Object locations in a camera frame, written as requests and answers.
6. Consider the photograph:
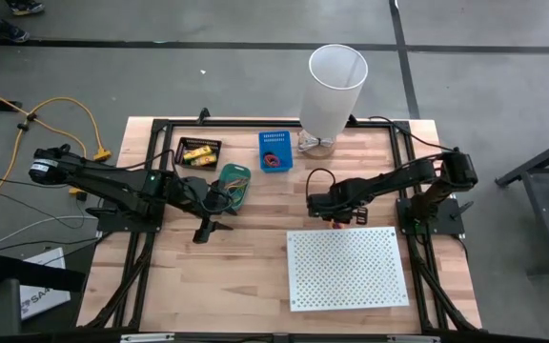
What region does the person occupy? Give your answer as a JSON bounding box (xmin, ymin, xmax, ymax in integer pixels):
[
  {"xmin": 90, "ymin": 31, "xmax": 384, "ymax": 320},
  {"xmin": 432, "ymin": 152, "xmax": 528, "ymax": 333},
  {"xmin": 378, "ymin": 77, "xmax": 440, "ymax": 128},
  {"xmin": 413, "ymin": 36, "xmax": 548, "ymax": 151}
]
[{"xmin": 0, "ymin": 0, "xmax": 47, "ymax": 45}]

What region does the black mesh basket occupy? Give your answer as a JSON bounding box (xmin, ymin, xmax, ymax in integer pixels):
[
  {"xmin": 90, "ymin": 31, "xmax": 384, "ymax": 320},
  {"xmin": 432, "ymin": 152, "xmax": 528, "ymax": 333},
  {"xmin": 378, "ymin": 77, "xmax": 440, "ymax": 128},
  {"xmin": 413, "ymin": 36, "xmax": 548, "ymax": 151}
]
[{"xmin": 173, "ymin": 136, "xmax": 224, "ymax": 172}]

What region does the yellow green crayon box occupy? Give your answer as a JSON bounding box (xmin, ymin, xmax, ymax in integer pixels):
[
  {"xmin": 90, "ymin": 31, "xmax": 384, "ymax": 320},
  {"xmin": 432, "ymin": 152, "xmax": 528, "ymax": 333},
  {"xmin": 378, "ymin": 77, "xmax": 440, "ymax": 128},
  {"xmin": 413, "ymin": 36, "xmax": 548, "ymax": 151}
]
[
  {"xmin": 181, "ymin": 145, "xmax": 214, "ymax": 161},
  {"xmin": 189, "ymin": 152, "xmax": 219, "ymax": 168}
]

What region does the teal plastic bin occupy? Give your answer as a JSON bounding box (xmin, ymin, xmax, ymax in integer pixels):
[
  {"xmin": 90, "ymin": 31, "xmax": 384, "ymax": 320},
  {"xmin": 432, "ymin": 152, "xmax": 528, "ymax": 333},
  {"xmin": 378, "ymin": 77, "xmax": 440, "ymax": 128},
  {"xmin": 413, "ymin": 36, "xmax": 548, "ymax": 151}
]
[{"xmin": 216, "ymin": 162, "xmax": 253, "ymax": 212}]

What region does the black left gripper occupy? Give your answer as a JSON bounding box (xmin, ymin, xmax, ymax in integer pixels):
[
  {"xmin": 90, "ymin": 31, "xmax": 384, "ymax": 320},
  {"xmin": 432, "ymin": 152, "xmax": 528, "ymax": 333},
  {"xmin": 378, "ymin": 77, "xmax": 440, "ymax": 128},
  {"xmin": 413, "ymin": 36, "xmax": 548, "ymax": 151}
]
[{"xmin": 172, "ymin": 174, "xmax": 239, "ymax": 246}]

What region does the white perforated metal shelf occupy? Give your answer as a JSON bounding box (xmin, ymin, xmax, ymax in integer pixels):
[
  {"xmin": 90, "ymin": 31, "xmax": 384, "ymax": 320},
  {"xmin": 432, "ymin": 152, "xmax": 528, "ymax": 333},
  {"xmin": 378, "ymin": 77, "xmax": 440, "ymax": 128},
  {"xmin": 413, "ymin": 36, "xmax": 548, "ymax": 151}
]
[{"xmin": 285, "ymin": 226, "xmax": 411, "ymax": 313}]

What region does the clear coiled lamp cord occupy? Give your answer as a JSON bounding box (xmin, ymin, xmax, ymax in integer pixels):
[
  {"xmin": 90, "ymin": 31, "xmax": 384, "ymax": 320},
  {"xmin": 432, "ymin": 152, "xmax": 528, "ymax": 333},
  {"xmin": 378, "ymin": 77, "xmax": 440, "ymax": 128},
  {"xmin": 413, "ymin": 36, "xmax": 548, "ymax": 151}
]
[{"xmin": 296, "ymin": 131, "xmax": 336, "ymax": 154}]

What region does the black aluminium rig frame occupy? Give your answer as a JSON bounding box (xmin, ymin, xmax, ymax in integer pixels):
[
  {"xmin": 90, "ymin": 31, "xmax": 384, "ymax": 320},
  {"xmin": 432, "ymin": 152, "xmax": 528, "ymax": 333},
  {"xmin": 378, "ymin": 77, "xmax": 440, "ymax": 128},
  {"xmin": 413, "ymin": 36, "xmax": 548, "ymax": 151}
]
[{"xmin": 76, "ymin": 107, "xmax": 484, "ymax": 334}]

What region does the yellow floor cable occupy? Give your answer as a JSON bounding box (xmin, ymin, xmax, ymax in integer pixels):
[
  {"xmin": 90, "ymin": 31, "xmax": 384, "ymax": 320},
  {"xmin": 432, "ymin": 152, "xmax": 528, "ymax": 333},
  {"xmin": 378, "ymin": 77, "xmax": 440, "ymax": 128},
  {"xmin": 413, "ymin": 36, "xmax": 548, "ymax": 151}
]
[{"xmin": 0, "ymin": 79, "xmax": 113, "ymax": 197}]

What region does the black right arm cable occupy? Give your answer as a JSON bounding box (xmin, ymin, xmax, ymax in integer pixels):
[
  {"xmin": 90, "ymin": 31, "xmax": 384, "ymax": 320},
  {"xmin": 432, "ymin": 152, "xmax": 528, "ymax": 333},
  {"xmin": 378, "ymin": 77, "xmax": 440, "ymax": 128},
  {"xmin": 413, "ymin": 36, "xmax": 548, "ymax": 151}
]
[{"xmin": 304, "ymin": 167, "xmax": 338, "ymax": 202}]

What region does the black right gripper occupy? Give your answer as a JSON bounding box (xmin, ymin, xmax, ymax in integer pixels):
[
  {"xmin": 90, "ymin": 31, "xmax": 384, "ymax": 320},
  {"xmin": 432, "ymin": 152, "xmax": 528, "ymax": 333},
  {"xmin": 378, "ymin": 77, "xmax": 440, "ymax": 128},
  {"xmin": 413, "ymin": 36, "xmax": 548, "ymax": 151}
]
[{"xmin": 305, "ymin": 183, "xmax": 371, "ymax": 227}]

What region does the blue slotted plastic basket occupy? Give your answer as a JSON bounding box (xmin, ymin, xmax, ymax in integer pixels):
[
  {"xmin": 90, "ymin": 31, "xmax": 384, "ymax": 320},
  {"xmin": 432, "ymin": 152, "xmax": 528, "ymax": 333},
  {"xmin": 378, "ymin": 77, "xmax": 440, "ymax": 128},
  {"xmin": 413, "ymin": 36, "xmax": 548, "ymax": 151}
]
[{"xmin": 257, "ymin": 130, "xmax": 295, "ymax": 174}]

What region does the white printed box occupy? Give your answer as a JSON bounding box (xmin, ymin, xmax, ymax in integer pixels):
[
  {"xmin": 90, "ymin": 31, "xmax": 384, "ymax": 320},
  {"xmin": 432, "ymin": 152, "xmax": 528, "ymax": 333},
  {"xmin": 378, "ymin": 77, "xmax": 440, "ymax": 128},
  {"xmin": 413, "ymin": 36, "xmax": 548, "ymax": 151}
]
[{"xmin": 18, "ymin": 247, "xmax": 72, "ymax": 321}]

